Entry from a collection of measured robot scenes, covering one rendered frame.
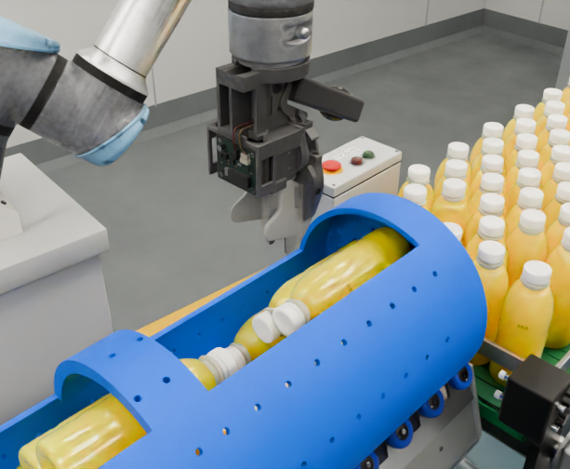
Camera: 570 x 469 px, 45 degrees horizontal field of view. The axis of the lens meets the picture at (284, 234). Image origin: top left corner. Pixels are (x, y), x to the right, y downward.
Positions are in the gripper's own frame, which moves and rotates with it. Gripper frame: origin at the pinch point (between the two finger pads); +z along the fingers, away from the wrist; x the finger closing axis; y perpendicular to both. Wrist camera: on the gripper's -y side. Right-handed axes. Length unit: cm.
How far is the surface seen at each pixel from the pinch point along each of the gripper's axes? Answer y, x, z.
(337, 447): 6.0, 13.8, 17.2
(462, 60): -392, -203, 119
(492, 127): -77, -16, 16
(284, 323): -0.5, -0.4, 12.8
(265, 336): -1.9, -5.0, 18.5
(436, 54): -389, -223, 119
